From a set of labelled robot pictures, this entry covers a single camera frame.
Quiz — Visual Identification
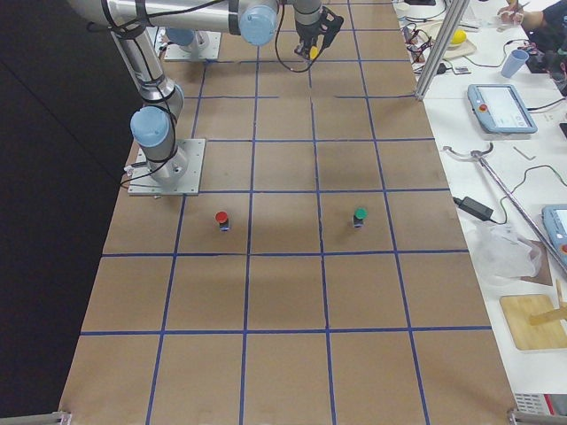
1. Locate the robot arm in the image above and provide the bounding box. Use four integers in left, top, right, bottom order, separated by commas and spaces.
70, 1, 286, 186
166, 27, 209, 51

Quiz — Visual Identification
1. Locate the yellow push button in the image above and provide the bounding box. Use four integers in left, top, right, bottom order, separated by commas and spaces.
308, 45, 319, 61

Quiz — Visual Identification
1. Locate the corner metal bracket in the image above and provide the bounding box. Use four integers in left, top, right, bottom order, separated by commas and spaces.
508, 409, 567, 425
0, 411, 73, 425

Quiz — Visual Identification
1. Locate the green push button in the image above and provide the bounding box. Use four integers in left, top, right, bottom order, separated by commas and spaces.
353, 207, 368, 228

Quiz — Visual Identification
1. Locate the yellow ball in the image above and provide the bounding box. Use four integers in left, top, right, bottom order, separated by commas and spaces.
449, 29, 467, 49

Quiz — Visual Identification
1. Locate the right corner metal bracket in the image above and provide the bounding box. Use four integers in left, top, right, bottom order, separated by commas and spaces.
508, 409, 567, 425

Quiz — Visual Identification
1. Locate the aluminium side post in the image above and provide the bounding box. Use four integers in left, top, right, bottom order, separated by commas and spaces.
415, 0, 470, 101

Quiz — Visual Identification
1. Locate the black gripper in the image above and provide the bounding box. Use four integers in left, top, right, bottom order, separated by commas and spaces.
294, 21, 319, 56

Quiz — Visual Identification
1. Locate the blue plastic cup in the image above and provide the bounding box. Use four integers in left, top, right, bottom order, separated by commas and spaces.
501, 49, 530, 78

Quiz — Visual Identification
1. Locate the clear plastic bag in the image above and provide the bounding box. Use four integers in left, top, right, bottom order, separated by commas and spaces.
468, 225, 543, 279

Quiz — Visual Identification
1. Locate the metal walking cane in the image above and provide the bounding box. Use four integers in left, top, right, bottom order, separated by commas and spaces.
441, 142, 566, 274

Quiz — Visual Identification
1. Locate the wooden cutting board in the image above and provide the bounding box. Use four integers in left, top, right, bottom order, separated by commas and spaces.
500, 294, 566, 352

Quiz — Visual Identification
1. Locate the teach pendant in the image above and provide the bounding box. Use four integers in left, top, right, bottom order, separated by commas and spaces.
541, 204, 566, 273
467, 84, 538, 135

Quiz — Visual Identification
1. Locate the upper teach pendant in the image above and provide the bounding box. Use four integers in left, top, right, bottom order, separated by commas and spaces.
467, 84, 538, 135

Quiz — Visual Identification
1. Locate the beige tray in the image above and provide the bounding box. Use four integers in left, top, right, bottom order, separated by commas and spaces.
417, 21, 477, 59

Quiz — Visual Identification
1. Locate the lower teach pendant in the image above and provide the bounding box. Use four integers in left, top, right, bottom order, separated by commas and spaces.
541, 204, 566, 273

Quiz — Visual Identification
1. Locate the black power adapter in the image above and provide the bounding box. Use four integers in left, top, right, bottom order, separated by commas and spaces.
454, 197, 493, 221

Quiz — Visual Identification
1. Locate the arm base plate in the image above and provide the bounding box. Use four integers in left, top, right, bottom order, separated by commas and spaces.
165, 31, 221, 62
127, 139, 206, 197

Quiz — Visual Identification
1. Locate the person's hand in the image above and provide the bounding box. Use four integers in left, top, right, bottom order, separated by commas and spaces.
497, 1, 525, 26

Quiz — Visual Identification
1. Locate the left corner metal bracket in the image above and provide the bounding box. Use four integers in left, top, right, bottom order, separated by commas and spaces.
0, 411, 73, 425

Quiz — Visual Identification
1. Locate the red push button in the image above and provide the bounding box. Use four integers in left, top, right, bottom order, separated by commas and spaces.
214, 211, 230, 232

